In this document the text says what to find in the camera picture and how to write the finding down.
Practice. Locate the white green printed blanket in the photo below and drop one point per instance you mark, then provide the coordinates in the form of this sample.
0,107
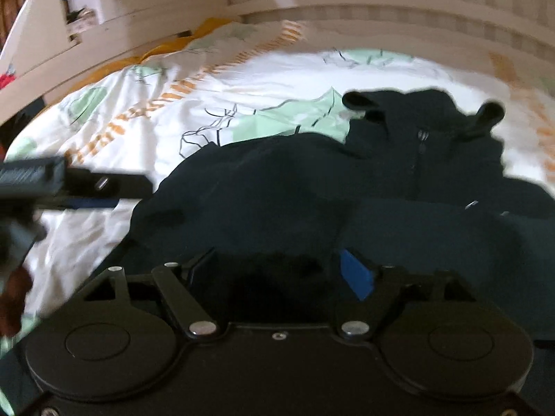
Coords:
151,95

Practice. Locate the brown wooden panel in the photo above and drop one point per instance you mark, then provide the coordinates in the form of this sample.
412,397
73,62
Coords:
8,0

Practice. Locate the orange bed sheet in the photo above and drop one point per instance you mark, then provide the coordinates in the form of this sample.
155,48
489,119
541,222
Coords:
164,50

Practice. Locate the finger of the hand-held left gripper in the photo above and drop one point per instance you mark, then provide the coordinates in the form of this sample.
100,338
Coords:
125,184

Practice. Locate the white shelf unit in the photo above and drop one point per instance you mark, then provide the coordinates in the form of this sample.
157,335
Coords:
130,4

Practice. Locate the dark navy zip jacket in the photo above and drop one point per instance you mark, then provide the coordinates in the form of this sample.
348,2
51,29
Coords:
282,190

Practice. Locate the wooden bed headboard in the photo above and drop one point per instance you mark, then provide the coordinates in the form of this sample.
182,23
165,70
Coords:
390,8

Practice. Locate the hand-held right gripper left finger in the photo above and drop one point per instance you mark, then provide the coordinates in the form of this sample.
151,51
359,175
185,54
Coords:
182,294

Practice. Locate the person's left forearm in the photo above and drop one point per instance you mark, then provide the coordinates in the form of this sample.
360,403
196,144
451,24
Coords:
13,299

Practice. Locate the red fabric item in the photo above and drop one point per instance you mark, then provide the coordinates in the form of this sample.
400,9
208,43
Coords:
6,80

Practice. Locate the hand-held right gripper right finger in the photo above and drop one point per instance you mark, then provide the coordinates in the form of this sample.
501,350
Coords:
357,277

